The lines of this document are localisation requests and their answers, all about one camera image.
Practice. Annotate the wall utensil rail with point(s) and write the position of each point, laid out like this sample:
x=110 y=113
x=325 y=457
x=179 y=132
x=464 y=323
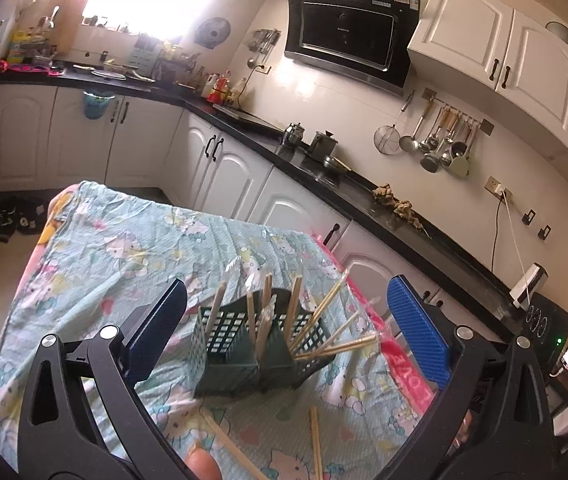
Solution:
x=486 y=127

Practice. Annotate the black appliance with dials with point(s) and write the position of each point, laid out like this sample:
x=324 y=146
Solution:
x=549 y=320

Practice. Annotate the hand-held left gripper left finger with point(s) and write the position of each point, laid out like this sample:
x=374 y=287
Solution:
x=164 y=320

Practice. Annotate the wooden cutting board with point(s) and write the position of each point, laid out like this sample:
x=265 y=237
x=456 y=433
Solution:
x=69 y=20

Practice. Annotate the cartoon cat printed tablecloth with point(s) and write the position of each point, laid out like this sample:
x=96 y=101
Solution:
x=114 y=270

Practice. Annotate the small hanging utensil set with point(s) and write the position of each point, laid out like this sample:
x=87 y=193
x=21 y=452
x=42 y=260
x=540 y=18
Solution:
x=264 y=42

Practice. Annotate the black kitchen countertop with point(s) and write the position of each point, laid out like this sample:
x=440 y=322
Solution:
x=444 y=245

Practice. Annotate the black induction cooktop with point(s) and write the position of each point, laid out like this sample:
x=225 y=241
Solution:
x=249 y=119

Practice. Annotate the black wall socket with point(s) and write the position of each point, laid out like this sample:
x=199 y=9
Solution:
x=529 y=217
x=544 y=232

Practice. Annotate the ginger root pieces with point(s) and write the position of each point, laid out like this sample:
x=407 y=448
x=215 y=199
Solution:
x=399 y=205

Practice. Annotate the pale utensil holder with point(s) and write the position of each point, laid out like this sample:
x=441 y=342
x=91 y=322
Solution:
x=144 y=55

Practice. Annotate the dark bag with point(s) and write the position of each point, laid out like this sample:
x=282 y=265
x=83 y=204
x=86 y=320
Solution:
x=14 y=215

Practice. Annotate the dark green plastic utensil basket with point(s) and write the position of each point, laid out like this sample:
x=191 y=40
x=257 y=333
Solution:
x=229 y=375

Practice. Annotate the white kitchen cabinets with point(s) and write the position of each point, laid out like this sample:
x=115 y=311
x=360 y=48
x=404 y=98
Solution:
x=464 y=35
x=224 y=175

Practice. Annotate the small metal kettle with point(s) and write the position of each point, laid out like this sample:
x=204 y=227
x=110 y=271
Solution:
x=294 y=135

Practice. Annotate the person's left hand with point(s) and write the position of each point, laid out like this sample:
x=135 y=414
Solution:
x=204 y=466

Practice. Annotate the pale condiment bottle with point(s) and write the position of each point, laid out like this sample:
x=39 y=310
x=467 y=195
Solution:
x=239 y=92

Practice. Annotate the pink towel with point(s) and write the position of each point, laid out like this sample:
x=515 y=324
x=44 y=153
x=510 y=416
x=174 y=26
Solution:
x=404 y=365

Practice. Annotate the pink red cloth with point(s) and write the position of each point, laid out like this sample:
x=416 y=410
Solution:
x=29 y=67

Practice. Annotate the metal pot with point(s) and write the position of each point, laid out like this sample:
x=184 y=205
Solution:
x=321 y=146

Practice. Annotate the pile of wooden chopsticks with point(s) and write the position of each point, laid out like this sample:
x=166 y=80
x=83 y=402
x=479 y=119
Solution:
x=292 y=310

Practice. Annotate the wall socket with plug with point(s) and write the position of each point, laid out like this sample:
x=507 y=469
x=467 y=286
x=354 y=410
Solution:
x=493 y=185

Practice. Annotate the red label condiment bottle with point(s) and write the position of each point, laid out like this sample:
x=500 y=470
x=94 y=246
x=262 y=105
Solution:
x=224 y=89

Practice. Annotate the small white appliance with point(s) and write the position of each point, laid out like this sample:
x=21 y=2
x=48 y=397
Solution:
x=531 y=280

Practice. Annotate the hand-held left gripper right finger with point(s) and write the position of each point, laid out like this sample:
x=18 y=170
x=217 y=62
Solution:
x=416 y=325

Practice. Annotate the plain wooden chopstick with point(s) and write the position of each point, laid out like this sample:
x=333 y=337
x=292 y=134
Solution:
x=229 y=442
x=315 y=440

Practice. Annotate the blue hanging plastic bag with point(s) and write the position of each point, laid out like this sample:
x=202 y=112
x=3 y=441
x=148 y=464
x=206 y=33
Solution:
x=98 y=106

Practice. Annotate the white lower kitchen cabinets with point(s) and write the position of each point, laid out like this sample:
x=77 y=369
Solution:
x=224 y=175

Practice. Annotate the row of hanging kitchen utensils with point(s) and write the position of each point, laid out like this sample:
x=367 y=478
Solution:
x=429 y=160

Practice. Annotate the black range hood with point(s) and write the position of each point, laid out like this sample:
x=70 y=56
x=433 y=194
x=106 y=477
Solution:
x=349 y=35

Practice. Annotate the round wall exhaust fan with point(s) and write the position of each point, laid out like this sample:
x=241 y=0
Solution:
x=213 y=34

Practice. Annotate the white upper kitchen cabinets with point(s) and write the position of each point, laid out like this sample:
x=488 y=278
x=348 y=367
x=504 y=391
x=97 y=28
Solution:
x=464 y=35

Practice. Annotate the small frying pan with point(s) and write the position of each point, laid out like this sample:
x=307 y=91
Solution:
x=336 y=164

